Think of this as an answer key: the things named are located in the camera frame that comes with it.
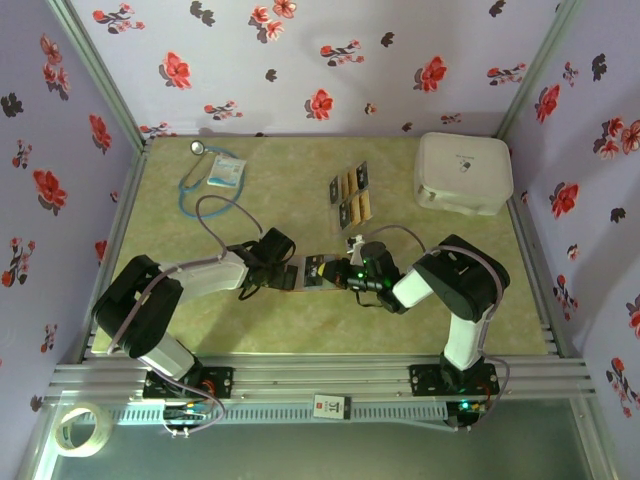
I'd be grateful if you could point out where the aluminium side rail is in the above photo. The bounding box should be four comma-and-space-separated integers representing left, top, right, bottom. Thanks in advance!
79, 139, 154, 364
504, 144, 569, 359

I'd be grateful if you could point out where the aluminium frame post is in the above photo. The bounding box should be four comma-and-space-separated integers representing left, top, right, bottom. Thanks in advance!
47, 0, 154, 149
494, 0, 584, 141

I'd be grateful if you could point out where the clear tape roll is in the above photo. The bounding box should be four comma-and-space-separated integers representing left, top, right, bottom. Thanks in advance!
53, 402, 114, 457

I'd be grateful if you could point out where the blue and white packet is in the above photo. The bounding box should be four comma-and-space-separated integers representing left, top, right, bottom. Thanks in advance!
207, 153, 245, 189

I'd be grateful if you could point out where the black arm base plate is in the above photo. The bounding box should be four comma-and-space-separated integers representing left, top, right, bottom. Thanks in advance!
143, 366, 235, 400
408, 363, 500, 397

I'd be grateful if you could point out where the grey left arm cable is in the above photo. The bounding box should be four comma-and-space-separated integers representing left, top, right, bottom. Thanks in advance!
106, 194, 265, 354

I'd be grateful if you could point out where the grey slotted cable duct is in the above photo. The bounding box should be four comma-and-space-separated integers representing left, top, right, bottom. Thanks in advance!
107, 402, 449, 426

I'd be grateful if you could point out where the small electronics board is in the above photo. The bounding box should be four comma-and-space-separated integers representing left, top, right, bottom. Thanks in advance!
163, 403, 214, 421
446, 398, 489, 431

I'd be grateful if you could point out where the blue stethoscope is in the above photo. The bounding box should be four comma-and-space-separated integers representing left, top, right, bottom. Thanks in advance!
178, 140, 247, 220

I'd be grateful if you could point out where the red and white label card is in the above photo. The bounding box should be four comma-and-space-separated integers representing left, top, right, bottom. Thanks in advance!
313, 394, 351, 420

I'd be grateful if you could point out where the white storage box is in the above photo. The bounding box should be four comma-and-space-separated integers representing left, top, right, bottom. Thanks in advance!
413, 131, 515, 217

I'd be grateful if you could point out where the aluminium frame rail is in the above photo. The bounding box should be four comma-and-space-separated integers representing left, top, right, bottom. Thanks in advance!
47, 354, 596, 401

